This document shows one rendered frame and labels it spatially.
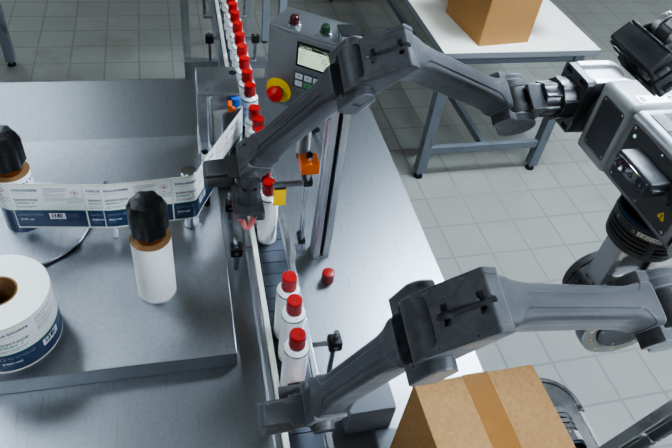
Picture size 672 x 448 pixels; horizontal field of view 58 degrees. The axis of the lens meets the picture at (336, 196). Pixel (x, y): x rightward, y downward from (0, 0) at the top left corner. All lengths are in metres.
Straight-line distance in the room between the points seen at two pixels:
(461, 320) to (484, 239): 2.38
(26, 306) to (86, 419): 0.27
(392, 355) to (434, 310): 0.09
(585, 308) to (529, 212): 2.52
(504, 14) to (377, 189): 1.27
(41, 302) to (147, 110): 0.97
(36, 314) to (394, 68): 0.87
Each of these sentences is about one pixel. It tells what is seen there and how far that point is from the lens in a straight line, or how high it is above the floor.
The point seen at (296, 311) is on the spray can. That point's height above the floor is 1.07.
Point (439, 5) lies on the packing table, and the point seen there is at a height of 0.78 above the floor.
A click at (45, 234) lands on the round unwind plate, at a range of 1.70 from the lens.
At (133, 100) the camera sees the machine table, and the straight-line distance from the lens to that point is 2.23.
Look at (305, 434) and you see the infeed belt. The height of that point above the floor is 0.88.
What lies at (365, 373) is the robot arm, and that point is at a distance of 0.85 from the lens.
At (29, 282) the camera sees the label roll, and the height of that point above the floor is 1.02.
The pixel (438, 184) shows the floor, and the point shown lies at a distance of 3.28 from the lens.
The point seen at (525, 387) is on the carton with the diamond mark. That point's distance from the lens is 1.21.
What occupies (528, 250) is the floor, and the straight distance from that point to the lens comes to 3.11.
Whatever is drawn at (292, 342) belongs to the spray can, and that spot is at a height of 1.07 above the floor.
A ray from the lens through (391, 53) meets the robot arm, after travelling 0.97.
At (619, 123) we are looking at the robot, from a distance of 1.24.
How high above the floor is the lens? 2.08
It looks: 43 degrees down
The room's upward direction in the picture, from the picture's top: 9 degrees clockwise
